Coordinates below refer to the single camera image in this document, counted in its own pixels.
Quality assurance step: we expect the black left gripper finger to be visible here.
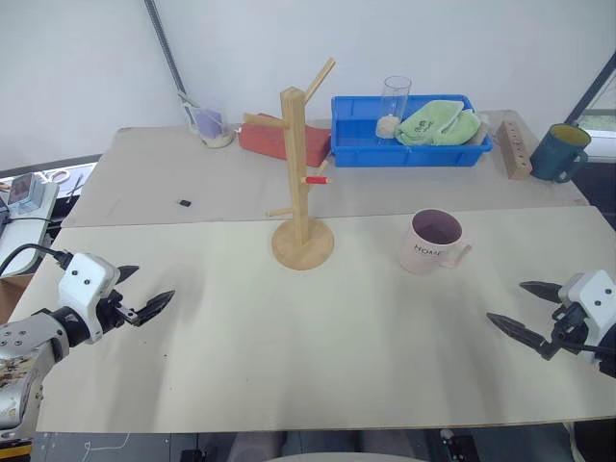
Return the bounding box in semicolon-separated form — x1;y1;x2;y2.
125;290;177;329
115;264;141;287

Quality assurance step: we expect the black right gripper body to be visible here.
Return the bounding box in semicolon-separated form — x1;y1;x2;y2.
545;302;601;361

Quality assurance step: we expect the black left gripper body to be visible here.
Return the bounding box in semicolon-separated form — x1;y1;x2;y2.
95;288;135;334

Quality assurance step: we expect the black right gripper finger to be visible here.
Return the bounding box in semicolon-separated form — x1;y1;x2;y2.
485;312;552;360
519;280;564;304

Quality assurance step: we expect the glass measuring cup, purple insert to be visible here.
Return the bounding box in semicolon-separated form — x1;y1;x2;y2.
178;90;238;150

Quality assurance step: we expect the wooden mug tree stand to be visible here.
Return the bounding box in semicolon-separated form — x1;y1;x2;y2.
242;57;337;272

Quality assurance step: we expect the white side table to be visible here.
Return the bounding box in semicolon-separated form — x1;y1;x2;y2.
0;181;62;279

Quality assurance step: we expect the pink mug with HOME print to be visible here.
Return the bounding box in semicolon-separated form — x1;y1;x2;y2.
398;207;474;276

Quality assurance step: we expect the clear plastic box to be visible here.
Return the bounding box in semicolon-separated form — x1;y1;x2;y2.
8;174;45;214

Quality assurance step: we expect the dark teal mug, yellow inside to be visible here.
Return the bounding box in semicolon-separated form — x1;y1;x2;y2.
529;122;593;185

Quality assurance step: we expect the wooden block with holes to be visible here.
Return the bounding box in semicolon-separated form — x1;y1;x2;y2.
495;119;535;182

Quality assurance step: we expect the red rectangular block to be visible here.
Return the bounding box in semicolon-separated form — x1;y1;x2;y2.
237;112;333;167

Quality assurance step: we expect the green folded cloth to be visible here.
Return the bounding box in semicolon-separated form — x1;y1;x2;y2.
395;99;482;147

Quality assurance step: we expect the blue plastic bin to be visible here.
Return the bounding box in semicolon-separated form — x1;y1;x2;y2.
330;93;495;169

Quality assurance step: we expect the white fluffy ball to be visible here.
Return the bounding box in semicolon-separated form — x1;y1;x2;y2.
375;115;398;140

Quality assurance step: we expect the grey threaded metal rod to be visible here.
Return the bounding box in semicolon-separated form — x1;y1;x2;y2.
143;0;190;100

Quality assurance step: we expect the clear tall glass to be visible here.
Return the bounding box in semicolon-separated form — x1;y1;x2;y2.
374;75;413;141

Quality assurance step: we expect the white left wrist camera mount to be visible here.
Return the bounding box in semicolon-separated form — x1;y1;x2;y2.
57;252;120;344

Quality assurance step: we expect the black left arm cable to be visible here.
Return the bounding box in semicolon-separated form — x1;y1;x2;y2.
0;244;74;279

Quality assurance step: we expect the black metal frame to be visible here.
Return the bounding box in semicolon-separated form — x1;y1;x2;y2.
564;61;616;127

